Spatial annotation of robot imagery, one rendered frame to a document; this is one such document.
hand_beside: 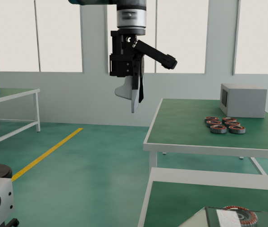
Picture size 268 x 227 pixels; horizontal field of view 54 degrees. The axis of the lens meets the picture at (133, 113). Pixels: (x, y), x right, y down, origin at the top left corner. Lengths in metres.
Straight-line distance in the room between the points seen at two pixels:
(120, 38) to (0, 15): 5.19
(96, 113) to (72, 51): 1.22
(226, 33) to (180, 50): 0.79
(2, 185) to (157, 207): 0.55
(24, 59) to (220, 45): 3.61
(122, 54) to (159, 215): 0.57
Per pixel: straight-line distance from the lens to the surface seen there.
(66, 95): 5.21
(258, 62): 4.89
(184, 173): 1.29
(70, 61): 5.11
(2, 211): 0.72
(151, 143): 1.67
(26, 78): 5.56
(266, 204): 1.14
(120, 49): 0.68
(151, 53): 0.66
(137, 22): 0.66
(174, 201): 1.06
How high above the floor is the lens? 1.29
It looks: 12 degrees down
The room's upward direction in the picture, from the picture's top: straight up
